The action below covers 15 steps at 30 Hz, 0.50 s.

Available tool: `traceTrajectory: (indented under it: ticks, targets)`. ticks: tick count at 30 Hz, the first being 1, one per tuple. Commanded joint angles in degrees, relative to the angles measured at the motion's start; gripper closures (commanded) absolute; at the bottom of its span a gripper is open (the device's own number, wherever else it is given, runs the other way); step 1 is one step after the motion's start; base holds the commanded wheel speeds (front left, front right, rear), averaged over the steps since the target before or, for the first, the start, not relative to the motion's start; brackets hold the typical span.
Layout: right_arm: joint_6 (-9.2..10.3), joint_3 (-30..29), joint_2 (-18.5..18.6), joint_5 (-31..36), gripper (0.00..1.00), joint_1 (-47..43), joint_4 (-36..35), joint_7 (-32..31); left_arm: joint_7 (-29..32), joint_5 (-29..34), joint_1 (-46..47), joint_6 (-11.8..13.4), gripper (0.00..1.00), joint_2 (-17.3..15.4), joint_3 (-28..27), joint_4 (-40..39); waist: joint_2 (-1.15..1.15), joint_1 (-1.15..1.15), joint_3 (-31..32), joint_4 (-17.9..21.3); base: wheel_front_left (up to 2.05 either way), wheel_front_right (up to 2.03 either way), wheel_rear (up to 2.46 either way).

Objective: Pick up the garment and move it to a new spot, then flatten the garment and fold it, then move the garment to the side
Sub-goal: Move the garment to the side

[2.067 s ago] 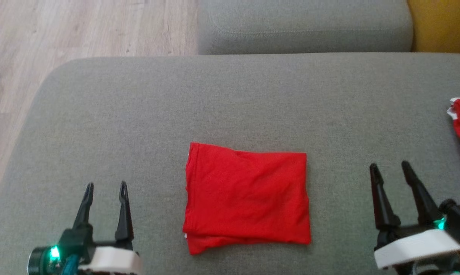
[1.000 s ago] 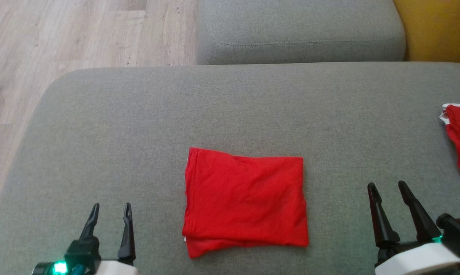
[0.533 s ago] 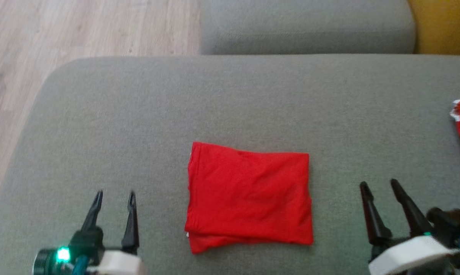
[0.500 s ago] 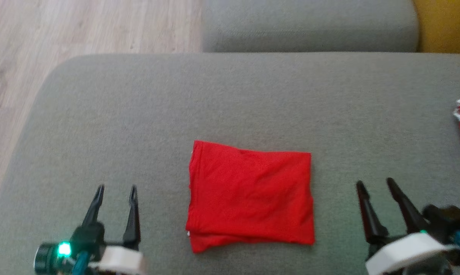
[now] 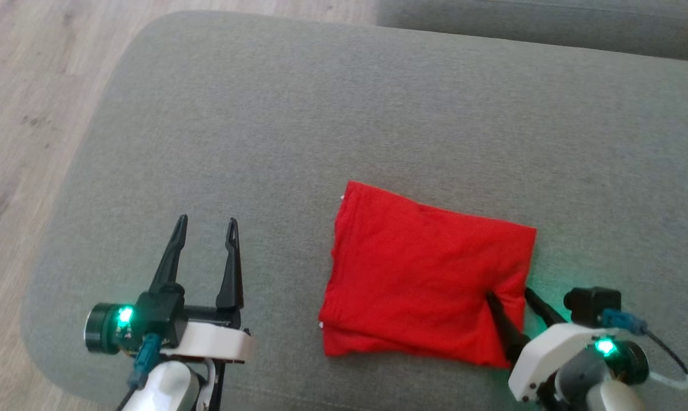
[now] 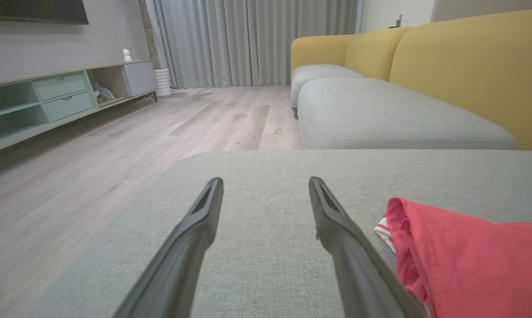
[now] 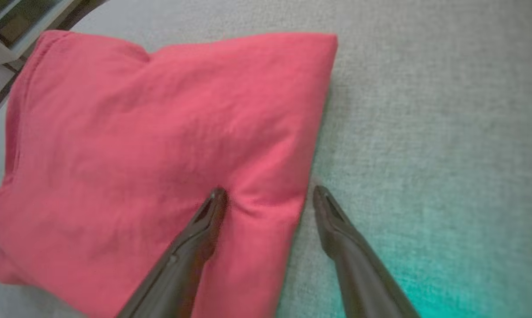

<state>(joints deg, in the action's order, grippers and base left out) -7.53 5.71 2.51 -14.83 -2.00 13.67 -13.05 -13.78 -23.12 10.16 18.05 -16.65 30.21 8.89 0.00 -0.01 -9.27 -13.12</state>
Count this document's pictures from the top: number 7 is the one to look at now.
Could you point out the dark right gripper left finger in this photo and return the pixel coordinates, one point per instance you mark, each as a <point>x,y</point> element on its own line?
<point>182,265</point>

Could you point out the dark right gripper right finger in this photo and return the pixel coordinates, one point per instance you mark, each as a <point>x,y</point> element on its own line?
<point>363,274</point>

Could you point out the red jersey with black print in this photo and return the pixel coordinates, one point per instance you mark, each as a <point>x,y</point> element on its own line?
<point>160,132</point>

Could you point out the grey fabric sofa seat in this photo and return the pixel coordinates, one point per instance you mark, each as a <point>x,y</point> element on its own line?
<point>424,132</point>

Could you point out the brown box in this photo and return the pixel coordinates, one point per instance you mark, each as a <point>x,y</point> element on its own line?
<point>16,28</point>

